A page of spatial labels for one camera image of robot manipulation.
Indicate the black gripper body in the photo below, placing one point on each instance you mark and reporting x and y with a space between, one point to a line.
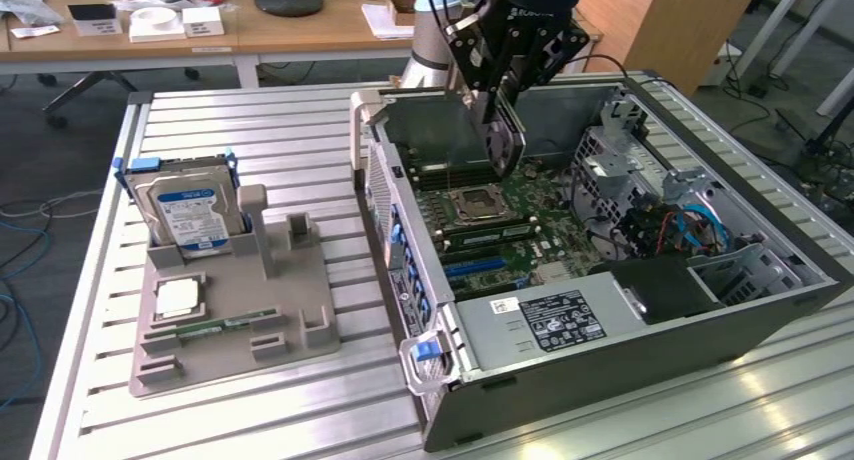
528 35

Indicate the black Nvidia graphics card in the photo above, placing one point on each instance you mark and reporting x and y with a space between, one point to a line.
508 145

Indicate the stack of white papers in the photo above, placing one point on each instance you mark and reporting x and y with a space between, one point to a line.
388 22

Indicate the wooden cabinet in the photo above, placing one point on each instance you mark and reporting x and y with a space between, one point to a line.
668 30

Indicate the perforated metal drive cage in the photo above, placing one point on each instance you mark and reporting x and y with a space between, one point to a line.
601 170

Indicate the wooden desk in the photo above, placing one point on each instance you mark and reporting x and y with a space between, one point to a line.
301 35

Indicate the metal CPU socket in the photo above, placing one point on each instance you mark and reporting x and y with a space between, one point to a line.
481 205

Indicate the green RAM stick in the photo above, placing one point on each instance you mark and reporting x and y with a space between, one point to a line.
214 325
488 235

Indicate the green Dell motherboard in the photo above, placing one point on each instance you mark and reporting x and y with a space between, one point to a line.
534 240

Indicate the white labelled cube box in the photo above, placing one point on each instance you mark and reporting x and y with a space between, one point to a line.
202 22

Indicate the blue expansion slot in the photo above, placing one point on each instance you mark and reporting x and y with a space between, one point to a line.
474 266

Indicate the silver chipset heatsink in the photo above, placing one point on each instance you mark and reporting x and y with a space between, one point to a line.
554 273

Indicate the flat white box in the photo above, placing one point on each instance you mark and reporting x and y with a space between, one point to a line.
157 35

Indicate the white tape roll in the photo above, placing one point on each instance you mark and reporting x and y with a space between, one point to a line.
154 17

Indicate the hard disk with blue rails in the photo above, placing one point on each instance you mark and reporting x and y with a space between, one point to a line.
190 215

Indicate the grey metal disk bay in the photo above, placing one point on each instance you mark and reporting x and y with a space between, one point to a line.
768 270

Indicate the white box with black top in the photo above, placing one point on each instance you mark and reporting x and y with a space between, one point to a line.
95 20

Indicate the grey power supply unit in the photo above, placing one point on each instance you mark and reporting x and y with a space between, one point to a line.
501 340

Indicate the blue case latch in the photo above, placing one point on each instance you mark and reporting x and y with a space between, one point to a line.
425 352

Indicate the grey printed parts rack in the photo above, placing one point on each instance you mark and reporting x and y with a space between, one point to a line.
248 330

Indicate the silver CPU chip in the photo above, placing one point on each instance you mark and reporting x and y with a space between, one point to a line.
179 297

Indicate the white label card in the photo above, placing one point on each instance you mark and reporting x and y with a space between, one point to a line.
34 31

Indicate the dark grey open PC case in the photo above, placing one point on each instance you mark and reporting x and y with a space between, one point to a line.
601 380

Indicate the clear plastic bag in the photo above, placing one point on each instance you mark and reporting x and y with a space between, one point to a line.
27 5

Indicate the white table frame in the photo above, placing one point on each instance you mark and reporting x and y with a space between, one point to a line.
795 20

